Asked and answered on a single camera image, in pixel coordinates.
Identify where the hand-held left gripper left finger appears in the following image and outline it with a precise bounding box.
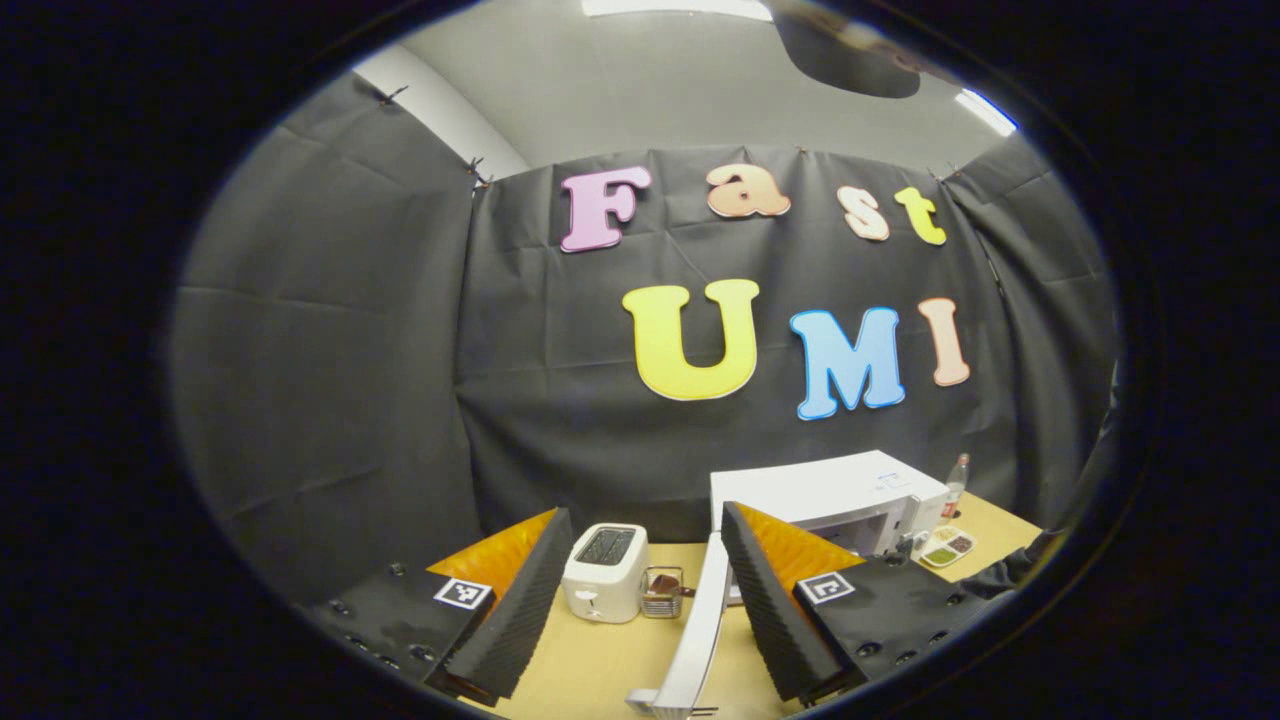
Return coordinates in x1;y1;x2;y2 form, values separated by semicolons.
300;506;577;707

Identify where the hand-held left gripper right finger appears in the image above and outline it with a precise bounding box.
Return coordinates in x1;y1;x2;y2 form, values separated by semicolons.
719;500;1003;707

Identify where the white microwave oven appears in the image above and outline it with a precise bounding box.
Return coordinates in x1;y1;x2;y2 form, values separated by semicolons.
625;449;952;717

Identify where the white divided dish of beans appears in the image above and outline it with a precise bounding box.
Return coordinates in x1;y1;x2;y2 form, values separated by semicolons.
917;526;977;570

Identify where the white toaster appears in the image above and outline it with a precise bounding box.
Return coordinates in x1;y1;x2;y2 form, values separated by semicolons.
561;522;650;625

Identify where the clear plastic bottle red label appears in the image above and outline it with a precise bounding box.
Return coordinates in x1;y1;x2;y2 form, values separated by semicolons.
941;452;972;522

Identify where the black backdrop cloth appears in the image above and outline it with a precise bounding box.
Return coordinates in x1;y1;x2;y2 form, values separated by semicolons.
168;70;1121;611

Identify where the small ceiling light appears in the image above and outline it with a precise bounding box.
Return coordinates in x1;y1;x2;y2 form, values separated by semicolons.
954;87;1020;138

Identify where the dark round overhead object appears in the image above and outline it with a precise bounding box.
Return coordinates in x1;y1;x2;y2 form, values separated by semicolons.
768;0;925;100

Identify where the large ceiling light panel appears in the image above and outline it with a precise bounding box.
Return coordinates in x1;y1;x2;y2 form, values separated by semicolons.
582;0;773;23

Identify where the metal wire basket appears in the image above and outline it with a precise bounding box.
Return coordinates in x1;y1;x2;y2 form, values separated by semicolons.
640;566;687;620

